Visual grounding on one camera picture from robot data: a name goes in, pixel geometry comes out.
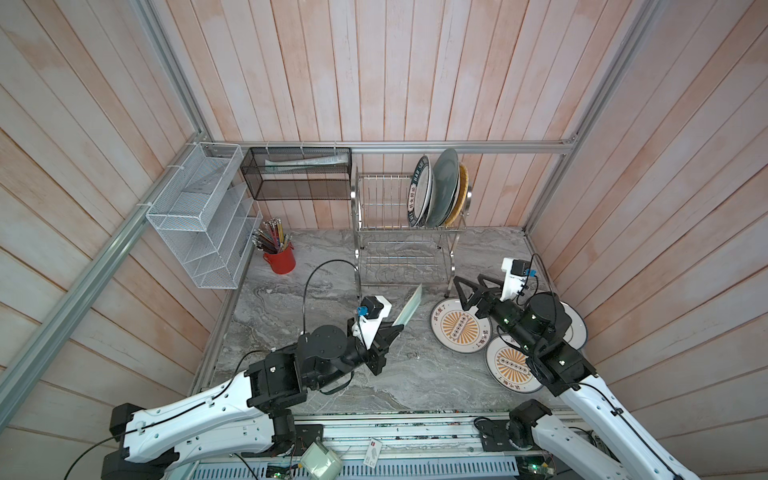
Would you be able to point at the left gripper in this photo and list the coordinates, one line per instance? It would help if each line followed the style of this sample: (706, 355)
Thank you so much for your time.
(373, 360)

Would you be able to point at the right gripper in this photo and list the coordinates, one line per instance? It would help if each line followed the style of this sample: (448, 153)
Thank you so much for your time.
(491, 302)

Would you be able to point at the pale green flower plate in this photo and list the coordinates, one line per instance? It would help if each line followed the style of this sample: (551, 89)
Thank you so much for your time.
(410, 307)

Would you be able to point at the cream floral plate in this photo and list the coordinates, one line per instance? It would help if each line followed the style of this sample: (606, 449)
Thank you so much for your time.
(454, 200)

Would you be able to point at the pale green glass plate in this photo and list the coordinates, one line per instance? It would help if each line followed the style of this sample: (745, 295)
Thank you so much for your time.
(446, 179)

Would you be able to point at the yellow woven round tray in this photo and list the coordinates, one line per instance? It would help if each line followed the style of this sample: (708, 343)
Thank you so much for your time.
(464, 188)

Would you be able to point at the green rimmed white plate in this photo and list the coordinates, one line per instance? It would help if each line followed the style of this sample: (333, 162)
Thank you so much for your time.
(419, 193)

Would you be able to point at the steel dish rack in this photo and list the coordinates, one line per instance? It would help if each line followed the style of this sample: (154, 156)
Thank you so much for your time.
(388, 251)

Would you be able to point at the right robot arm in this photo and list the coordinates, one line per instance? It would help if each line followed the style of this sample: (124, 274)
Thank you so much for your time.
(538, 327)

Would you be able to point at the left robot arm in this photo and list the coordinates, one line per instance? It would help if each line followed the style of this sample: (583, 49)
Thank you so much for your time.
(249, 413)

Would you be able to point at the orange sunburst plate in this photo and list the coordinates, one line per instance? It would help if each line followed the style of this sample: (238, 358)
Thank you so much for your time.
(459, 330)
(508, 366)

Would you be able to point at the white black-rimmed plate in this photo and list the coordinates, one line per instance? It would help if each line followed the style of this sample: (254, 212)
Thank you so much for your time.
(577, 333)

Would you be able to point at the white tag label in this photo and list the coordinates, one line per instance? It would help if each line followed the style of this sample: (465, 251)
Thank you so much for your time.
(372, 453)

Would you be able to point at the red pencil cup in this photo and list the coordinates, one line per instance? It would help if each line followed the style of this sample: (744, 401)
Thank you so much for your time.
(282, 262)

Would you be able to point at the white power adapter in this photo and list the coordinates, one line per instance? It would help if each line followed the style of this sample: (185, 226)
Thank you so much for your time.
(321, 463)

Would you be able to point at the pencils bundle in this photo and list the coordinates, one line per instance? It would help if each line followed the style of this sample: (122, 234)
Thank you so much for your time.
(270, 237)

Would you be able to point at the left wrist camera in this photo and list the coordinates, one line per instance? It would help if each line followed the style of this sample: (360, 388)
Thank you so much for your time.
(370, 314)

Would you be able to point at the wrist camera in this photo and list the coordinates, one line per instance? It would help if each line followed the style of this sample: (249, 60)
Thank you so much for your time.
(370, 314)
(517, 273)

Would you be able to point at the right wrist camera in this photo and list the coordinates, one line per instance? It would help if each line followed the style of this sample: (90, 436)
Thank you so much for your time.
(517, 273)

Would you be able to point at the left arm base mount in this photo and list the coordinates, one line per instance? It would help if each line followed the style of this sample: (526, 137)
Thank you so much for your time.
(305, 436)

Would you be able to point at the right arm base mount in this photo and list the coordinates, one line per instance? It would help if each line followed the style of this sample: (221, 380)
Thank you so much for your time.
(503, 435)

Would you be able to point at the black mesh wall basket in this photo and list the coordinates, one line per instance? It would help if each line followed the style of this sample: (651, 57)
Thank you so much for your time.
(298, 173)

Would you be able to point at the white mesh wall shelf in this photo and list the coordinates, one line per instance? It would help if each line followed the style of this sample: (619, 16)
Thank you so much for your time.
(206, 218)

